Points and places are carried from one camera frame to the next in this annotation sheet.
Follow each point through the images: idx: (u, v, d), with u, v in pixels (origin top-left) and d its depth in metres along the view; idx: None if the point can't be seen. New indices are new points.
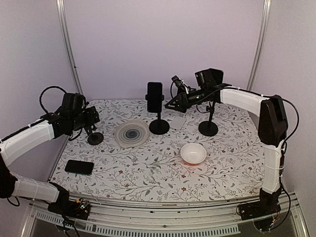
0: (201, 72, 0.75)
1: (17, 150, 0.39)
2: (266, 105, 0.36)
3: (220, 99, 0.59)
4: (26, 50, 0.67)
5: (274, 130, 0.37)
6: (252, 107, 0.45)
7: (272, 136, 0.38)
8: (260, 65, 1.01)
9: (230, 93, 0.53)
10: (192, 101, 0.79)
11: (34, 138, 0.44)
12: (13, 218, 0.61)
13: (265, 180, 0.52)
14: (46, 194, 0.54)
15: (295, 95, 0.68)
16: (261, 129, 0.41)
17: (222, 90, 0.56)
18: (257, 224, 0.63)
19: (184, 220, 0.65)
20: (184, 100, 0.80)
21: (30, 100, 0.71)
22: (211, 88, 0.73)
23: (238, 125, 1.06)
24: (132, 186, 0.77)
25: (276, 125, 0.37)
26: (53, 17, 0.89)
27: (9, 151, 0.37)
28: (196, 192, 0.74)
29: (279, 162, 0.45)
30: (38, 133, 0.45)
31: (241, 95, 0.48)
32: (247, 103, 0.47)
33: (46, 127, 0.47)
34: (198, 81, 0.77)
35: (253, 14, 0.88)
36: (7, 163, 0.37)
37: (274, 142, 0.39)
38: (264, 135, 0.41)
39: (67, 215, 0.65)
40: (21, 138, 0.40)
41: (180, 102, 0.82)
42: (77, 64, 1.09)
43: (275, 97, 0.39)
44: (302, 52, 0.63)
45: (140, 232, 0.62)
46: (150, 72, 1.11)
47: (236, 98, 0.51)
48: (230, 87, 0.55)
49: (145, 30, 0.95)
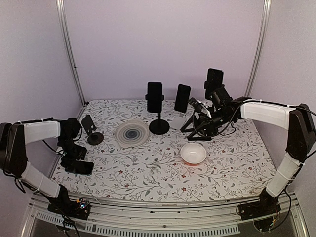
0: (214, 91, 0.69)
1: (35, 133, 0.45)
2: (296, 116, 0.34)
3: (241, 114, 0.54)
4: (26, 50, 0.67)
5: (306, 142, 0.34)
6: (277, 120, 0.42)
7: (303, 149, 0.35)
8: (260, 65, 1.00)
9: (252, 107, 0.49)
10: (217, 123, 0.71)
11: (47, 130, 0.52)
12: (13, 218, 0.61)
13: (272, 184, 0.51)
14: (50, 188, 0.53)
15: (296, 95, 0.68)
16: (292, 142, 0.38)
17: (243, 103, 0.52)
18: (257, 224, 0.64)
19: (184, 220, 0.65)
20: (211, 126, 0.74)
21: (30, 99, 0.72)
22: (228, 104, 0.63)
23: (238, 125, 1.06)
24: (132, 186, 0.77)
25: (307, 137, 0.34)
26: (53, 17, 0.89)
27: (30, 131, 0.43)
28: (196, 192, 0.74)
29: (293, 173, 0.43)
30: (51, 127, 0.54)
31: (265, 108, 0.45)
32: (272, 116, 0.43)
33: (56, 124, 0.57)
34: (214, 101, 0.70)
35: (254, 14, 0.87)
36: (27, 139, 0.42)
37: (304, 157, 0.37)
38: (295, 149, 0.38)
39: (67, 215, 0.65)
40: (38, 124, 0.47)
41: (209, 128, 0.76)
42: (77, 64, 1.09)
43: (302, 108, 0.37)
44: (302, 51, 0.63)
45: (140, 232, 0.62)
46: (150, 72, 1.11)
47: (259, 112, 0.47)
48: (251, 100, 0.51)
49: (145, 30, 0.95)
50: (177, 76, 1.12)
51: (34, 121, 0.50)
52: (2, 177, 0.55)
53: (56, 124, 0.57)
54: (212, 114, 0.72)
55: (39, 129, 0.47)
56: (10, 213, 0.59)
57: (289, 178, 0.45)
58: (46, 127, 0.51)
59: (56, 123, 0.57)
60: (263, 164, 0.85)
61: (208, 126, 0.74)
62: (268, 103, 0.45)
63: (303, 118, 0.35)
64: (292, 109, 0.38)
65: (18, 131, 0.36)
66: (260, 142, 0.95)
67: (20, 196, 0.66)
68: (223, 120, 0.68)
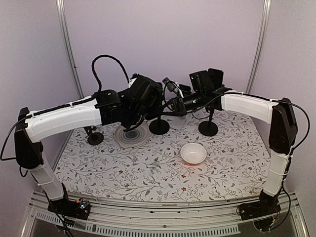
0: (197, 74, 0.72)
1: (53, 127, 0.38)
2: (279, 111, 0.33)
3: (220, 106, 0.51)
4: (25, 48, 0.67)
5: (288, 137, 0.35)
6: (259, 113, 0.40)
7: (286, 143, 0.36)
8: (260, 64, 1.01)
9: (233, 99, 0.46)
10: (190, 106, 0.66)
11: (76, 120, 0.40)
12: (13, 219, 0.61)
13: (267, 183, 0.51)
14: (52, 190, 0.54)
15: (295, 94, 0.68)
16: (273, 137, 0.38)
17: (223, 95, 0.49)
18: (257, 223, 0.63)
19: (184, 220, 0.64)
20: (179, 104, 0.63)
21: (30, 99, 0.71)
22: (209, 94, 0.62)
23: (238, 125, 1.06)
24: (132, 186, 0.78)
25: (289, 131, 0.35)
26: (53, 17, 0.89)
27: (40, 129, 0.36)
28: (196, 192, 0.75)
29: (284, 169, 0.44)
30: (79, 116, 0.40)
31: (247, 101, 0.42)
32: (255, 110, 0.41)
33: (90, 111, 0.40)
34: (194, 84, 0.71)
35: (253, 14, 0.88)
36: (40, 137, 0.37)
37: (286, 150, 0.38)
38: (276, 143, 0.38)
39: (66, 215, 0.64)
40: (55, 118, 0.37)
41: (174, 107, 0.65)
42: (77, 64, 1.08)
43: (284, 100, 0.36)
44: (302, 50, 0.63)
45: (140, 232, 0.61)
46: (150, 72, 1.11)
47: (240, 104, 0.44)
48: (231, 92, 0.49)
49: (145, 29, 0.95)
50: (177, 76, 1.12)
51: (61, 106, 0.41)
52: (3, 176, 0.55)
53: (92, 111, 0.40)
54: (184, 96, 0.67)
55: (58, 123, 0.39)
56: (10, 213, 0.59)
57: (283, 174, 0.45)
58: (69, 119, 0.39)
59: (91, 110, 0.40)
60: (263, 164, 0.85)
61: (175, 103, 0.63)
62: (249, 96, 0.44)
63: (286, 113, 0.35)
64: (275, 103, 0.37)
65: (21, 137, 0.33)
66: (260, 142, 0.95)
67: (19, 196, 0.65)
68: (197, 101, 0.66)
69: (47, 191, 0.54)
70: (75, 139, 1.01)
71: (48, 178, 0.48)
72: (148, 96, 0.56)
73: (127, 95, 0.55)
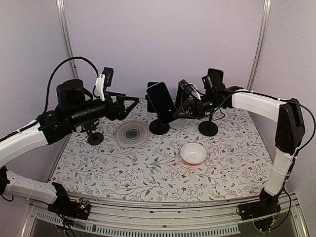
0: (208, 76, 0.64)
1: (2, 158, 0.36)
2: (285, 111, 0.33)
3: (231, 103, 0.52)
4: (25, 49, 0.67)
5: (294, 137, 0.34)
6: (268, 113, 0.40)
7: (291, 143, 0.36)
8: (260, 64, 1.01)
9: (245, 97, 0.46)
10: (207, 108, 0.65)
11: (25, 144, 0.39)
12: (13, 220, 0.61)
13: (268, 180, 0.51)
14: (42, 197, 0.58)
15: (295, 94, 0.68)
16: (280, 136, 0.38)
17: (235, 93, 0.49)
18: (257, 223, 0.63)
19: (184, 220, 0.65)
20: (199, 108, 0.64)
21: (30, 99, 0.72)
22: (220, 94, 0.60)
23: (238, 125, 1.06)
24: (132, 186, 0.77)
25: (296, 131, 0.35)
26: (53, 18, 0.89)
27: None
28: (196, 192, 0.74)
29: (288, 169, 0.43)
30: (28, 140, 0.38)
31: (257, 99, 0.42)
32: (264, 109, 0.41)
33: (34, 135, 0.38)
34: (206, 86, 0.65)
35: (253, 14, 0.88)
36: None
37: (291, 149, 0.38)
38: (282, 142, 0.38)
39: (67, 215, 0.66)
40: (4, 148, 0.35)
41: (192, 110, 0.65)
42: (77, 64, 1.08)
43: (293, 101, 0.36)
44: (302, 51, 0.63)
45: (140, 232, 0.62)
46: (150, 72, 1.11)
47: (250, 102, 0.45)
48: (243, 90, 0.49)
49: (145, 28, 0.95)
50: (177, 76, 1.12)
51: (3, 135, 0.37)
52: None
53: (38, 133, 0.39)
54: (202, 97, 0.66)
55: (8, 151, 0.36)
56: (10, 212, 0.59)
57: (285, 174, 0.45)
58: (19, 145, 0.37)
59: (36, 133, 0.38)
60: (263, 164, 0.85)
61: (194, 106, 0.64)
62: (260, 95, 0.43)
63: (292, 112, 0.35)
64: (282, 103, 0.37)
65: None
66: (260, 142, 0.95)
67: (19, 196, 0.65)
68: (213, 103, 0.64)
69: (38, 198, 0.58)
70: (75, 139, 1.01)
71: (26, 189, 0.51)
72: (67, 99, 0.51)
73: (59, 107, 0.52)
